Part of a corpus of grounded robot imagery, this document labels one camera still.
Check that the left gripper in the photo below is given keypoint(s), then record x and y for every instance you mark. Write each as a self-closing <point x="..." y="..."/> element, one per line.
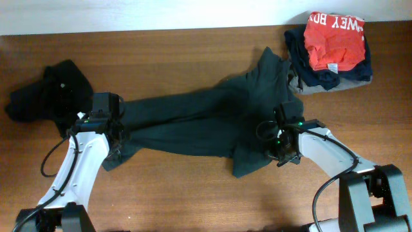
<point x="122" y="131"/>

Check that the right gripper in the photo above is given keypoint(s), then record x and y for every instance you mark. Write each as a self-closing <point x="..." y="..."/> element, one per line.
<point x="293" y="158"/>

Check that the black t-shirt white letters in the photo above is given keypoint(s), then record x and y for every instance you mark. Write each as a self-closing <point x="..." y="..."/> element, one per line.
<point x="59" y="96"/>

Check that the dark green t-shirt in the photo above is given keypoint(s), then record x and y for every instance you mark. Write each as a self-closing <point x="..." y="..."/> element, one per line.
<point x="218" y="122"/>

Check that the red folded t-shirt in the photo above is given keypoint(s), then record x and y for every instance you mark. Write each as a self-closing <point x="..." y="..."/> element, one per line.
<point x="334" y="42"/>

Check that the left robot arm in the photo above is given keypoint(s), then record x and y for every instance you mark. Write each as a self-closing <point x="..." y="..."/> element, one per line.
<point x="94" y="137"/>

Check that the grey folded t-shirt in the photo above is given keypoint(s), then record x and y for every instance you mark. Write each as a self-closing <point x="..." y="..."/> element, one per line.
<point x="297" y="85"/>

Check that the navy folded t-shirt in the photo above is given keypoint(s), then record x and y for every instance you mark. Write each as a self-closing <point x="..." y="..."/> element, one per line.
<point x="298" y="56"/>

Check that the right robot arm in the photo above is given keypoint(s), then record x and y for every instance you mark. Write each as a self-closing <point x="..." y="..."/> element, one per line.
<point x="371" y="197"/>

